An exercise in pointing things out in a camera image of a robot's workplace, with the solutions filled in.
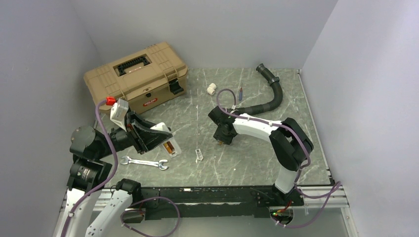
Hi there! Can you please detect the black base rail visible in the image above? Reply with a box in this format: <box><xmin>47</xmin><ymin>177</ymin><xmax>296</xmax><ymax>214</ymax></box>
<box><xmin>111</xmin><ymin>184</ymin><xmax>304</xmax><ymax>220</ymax></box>

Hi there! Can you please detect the blue red pen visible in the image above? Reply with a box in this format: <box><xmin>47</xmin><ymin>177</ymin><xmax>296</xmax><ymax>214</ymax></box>
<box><xmin>238</xmin><ymin>87</ymin><xmax>243</xmax><ymax>101</ymax></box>

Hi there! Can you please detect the white remote control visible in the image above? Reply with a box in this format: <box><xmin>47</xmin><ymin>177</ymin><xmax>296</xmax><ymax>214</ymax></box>
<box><xmin>152</xmin><ymin>122</ymin><xmax>182</xmax><ymax>158</ymax></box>

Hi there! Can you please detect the silver open-end wrench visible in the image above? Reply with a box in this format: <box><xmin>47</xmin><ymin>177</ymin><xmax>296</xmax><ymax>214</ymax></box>
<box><xmin>120</xmin><ymin>156</ymin><xmax>168</xmax><ymax>170</ymax></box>

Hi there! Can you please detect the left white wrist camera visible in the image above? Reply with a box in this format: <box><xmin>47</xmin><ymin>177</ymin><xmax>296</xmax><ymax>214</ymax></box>
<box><xmin>106</xmin><ymin>97</ymin><xmax>129</xmax><ymax>132</ymax></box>

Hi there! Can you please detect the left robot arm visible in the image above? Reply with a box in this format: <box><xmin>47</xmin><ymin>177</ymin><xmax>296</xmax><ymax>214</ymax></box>
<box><xmin>57</xmin><ymin>111</ymin><xmax>176</xmax><ymax>237</ymax></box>

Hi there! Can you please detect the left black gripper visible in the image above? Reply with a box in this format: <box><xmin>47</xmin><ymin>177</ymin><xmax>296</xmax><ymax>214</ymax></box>
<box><xmin>96</xmin><ymin>110</ymin><xmax>172</xmax><ymax>158</ymax></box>

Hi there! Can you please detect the tan plastic toolbox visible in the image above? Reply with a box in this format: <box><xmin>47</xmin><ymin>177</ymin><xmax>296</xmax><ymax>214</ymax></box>
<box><xmin>84</xmin><ymin>42</ymin><xmax>188</xmax><ymax>114</ymax></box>

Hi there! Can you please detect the black corrugated hose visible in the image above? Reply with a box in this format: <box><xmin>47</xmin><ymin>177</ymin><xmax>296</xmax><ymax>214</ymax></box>
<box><xmin>234</xmin><ymin>63</ymin><xmax>284</xmax><ymax>116</ymax></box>

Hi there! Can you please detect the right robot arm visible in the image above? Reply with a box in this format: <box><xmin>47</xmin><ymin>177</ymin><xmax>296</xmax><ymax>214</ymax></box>
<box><xmin>208</xmin><ymin>107</ymin><xmax>314</xmax><ymax>205</ymax></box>

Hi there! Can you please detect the white pipe fitting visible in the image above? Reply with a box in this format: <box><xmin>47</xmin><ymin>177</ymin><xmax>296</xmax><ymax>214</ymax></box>
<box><xmin>207</xmin><ymin>83</ymin><xmax>217</xmax><ymax>96</ymax></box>

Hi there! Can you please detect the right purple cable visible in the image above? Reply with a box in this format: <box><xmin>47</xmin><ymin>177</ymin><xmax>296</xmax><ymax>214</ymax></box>
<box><xmin>216</xmin><ymin>89</ymin><xmax>342</xmax><ymax>229</ymax></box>

